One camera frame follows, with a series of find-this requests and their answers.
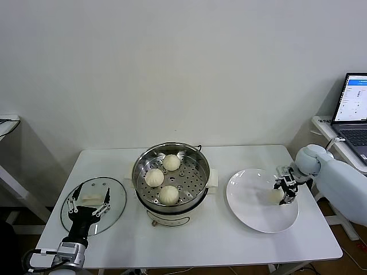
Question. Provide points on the white side table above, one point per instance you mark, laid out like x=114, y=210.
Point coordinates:
x=8, y=117

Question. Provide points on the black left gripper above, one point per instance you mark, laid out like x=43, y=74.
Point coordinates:
x=81, y=219

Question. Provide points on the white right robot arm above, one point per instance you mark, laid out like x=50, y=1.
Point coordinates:
x=338, y=177

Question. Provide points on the grey open laptop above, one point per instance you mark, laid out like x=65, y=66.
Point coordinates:
x=352, y=97

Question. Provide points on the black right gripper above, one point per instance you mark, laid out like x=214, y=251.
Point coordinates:
x=290, y=185

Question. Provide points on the white round plate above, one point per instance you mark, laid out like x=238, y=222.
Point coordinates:
x=249, y=206

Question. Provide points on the white laptop desk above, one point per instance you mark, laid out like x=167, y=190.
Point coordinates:
x=324, y=126

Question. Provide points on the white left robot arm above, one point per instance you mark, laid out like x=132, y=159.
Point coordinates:
x=82, y=255

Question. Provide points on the white electric cooker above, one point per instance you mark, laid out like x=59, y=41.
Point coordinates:
x=169, y=219

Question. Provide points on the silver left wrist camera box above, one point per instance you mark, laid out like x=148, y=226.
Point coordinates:
x=67, y=250

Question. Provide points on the white steamed baozi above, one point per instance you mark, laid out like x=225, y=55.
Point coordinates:
x=274, y=196
x=155, y=177
x=171, y=162
x=169, y=194

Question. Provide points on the stainless steel steamer basket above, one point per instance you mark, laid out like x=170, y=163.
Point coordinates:
x=189, y=177

